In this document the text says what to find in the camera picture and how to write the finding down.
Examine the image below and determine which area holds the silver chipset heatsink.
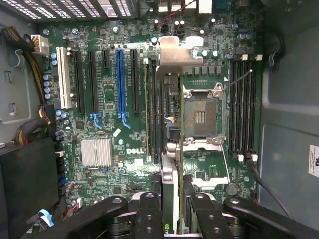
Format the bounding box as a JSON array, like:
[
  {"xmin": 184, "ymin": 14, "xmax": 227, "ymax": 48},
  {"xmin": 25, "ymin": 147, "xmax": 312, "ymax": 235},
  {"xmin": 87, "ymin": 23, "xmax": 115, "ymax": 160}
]
[{"xmin": 80, "ymin": 138, "xmax": 113, "ymax": 168}]

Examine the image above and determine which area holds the round coin cell battery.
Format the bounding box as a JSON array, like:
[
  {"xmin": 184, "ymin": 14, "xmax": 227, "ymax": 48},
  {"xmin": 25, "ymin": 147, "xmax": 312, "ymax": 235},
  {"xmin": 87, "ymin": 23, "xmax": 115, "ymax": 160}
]
[{"xmin": 226, "ymin": 183, "xmax": 241, "ymax": 197}]

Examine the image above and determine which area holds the short black expansion slot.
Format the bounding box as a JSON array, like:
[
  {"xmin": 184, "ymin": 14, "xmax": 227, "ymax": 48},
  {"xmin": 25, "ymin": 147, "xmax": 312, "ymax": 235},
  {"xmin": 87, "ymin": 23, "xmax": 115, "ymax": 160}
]
[{"xmin": 101, "ymin": 49, "xmax": 111, "ymax": 70}]

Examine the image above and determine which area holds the black yellow power wire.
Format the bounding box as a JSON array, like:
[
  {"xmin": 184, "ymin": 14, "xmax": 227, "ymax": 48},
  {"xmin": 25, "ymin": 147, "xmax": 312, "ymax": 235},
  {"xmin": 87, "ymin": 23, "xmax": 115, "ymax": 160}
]
[
  {"xmin": 11, "ymin": 104, "xmax": 57, "ymax": 147},
  {"xmin": 0, "ymin": 26, "xmax": 50, "ymax": 105}
]

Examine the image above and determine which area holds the long black expansion slot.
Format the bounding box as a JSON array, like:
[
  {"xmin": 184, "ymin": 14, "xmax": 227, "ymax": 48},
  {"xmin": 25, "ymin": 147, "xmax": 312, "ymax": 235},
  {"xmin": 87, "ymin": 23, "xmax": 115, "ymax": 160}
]
[
  {"xmin": 87, "ymin": 50, "xmax": 99, "ymax": 114},
  {"xmin": 73, "ymin": 49, "xmax": 86, "ymax": 115},
  {"xmin": 129, "ymin": 48, "xmax": 140, "ymax": 113}
]

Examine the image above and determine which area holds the red black twisted wire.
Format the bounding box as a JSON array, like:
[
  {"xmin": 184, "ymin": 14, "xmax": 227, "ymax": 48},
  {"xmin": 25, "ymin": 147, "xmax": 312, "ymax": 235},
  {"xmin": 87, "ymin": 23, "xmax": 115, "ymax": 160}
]
[{"xmin": 161, "ymin": 0, "xmax": 197, "ymax": 25}]

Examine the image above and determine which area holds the blue SATA wire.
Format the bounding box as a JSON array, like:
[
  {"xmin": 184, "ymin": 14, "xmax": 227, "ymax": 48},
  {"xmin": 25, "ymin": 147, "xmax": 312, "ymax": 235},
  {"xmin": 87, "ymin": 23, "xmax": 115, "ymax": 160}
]
[{"xmin": 36, "ymin": 209, "xmax": 55, "ymax": 228}]

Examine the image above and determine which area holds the CPU socket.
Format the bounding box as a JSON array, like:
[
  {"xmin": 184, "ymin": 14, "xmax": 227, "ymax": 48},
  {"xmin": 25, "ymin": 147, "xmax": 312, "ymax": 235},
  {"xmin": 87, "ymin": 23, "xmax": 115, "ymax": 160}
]
[{"xmin": 183, "ymin": 82, "xmax": 227, "ymax": 145}]

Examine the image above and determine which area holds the white expansion slot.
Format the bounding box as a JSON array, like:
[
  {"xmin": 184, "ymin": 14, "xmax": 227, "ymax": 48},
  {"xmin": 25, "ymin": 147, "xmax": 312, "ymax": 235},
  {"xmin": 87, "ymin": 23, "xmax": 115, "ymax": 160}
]
[{"xmin": 56, "ymin": 46, "xmax": 73, "ymax": 110}]

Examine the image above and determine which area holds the blue expansion slot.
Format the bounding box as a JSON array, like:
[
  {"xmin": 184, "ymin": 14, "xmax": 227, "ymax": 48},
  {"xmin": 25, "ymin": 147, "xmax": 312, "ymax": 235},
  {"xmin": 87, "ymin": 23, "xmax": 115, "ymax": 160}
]
[{"xmin": 115, "ymin": 49, "xmax": 132, "ymax": 129}]

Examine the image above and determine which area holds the black plastic shroud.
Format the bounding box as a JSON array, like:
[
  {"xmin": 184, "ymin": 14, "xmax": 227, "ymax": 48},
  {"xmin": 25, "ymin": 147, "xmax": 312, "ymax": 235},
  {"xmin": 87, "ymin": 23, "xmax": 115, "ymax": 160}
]
[{"xmin": 0, "ymin": 136, "xmax": 67, "ymax": 239}]

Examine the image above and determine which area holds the metal socket cover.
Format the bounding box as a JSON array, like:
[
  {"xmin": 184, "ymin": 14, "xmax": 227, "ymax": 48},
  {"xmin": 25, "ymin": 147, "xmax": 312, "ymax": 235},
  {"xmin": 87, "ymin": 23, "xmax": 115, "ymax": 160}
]
[{"xmin": 184, "ymin": 143, "xmax": 231, "ymax": 190}]

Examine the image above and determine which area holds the green Dell motherboard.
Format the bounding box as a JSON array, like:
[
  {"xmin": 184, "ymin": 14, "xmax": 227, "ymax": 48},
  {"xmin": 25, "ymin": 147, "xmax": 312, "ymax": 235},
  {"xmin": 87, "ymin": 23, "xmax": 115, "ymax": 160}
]
[{"xmin": 37, "ymin": 0, "xmax": 264, "ymax": 212}]

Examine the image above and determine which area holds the black looped wire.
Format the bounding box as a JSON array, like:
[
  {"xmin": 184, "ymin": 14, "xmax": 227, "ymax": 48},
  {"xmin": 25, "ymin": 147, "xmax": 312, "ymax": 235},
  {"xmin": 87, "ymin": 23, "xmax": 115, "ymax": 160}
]
[{"xmin": 246, "ymin": 154, "xmax": 294, "ymax": 220}]

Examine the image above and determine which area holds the thin locking lever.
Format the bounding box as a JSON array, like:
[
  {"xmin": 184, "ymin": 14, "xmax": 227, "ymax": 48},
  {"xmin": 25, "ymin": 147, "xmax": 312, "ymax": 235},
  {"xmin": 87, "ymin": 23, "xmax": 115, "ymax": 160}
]
[{"xmin": 221, "ymin": 69, "xmax": 253, "ymax": 92}]

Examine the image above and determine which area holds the open black PC case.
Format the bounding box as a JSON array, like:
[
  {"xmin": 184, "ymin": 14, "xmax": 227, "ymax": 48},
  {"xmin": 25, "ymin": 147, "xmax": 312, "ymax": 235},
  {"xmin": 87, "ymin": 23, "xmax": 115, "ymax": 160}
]
[{"xmin": 0, "ymin": 0, "xmax": 319, "ymax": 239}]

